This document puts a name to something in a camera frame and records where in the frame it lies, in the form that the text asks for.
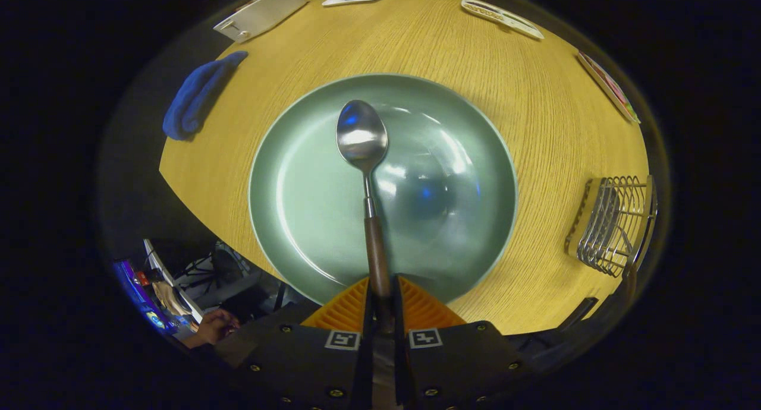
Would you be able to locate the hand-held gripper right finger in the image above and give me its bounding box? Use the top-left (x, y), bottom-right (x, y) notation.
top-left (392, 275), bottom-right (537, 410)

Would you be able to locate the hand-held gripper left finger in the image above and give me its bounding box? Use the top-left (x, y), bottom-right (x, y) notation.
top-left (237, 276), bottom-right (375, 410)

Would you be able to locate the wooden handled metal spoon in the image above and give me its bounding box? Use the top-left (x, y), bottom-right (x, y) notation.
top-left (335, 99), bottom-right (394, 335)

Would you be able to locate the black metal stand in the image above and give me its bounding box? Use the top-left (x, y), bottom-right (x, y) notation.
top-left (175, 244), bottom-right (286, 316)

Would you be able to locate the black slanted bar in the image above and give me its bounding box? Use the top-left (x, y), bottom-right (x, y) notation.
top-left (558, 297), bottom-right (599, 332)

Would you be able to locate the green round plate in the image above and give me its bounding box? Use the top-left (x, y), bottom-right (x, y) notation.
top-left (249, 73), bottom-right (518, 307)

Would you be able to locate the laptop with colourful screen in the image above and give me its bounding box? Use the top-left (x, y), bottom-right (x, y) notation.
top-left (113, 239), bottom-right (204, 335)

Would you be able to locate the blue folded cloth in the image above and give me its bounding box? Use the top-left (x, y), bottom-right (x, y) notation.
top-left (162, 51), bottom-right (249, 142)

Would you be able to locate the plate of meat and vegetables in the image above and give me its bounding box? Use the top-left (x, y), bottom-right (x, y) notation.
top-left (576, 51), bottom-right (642, 125)

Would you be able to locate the white sectioned dish with grains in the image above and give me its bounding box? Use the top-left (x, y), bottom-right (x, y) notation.
top-left (461, 0), bottom-right (545, 41)

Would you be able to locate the cream white toaster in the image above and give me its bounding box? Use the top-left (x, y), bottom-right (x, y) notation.
top-left (213, 0), bottom-right (309, 44)

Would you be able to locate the metal wire rack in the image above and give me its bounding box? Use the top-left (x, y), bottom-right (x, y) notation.
top-left (565, 175), bottom-right (658, 279)

